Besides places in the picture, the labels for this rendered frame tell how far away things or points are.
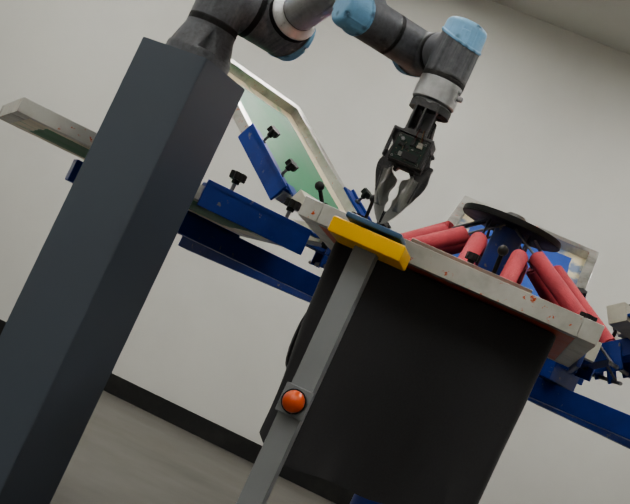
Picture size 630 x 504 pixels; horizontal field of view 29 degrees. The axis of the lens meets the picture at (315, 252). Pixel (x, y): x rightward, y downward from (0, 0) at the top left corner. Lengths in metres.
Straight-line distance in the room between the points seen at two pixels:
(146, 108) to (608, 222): 4.69
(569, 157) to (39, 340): 4.86
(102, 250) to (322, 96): 4.74
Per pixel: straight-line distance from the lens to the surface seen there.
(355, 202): 4.37
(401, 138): 2.00
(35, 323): 2.65
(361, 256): 2.02
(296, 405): 1.98
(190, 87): 2.61
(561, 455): 6.92
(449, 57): 2.05
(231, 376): 7.07
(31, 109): 2.97
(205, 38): 2.68
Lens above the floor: 0.75
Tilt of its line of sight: 4 degrees up
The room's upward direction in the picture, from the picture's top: 25 degrees clockwise
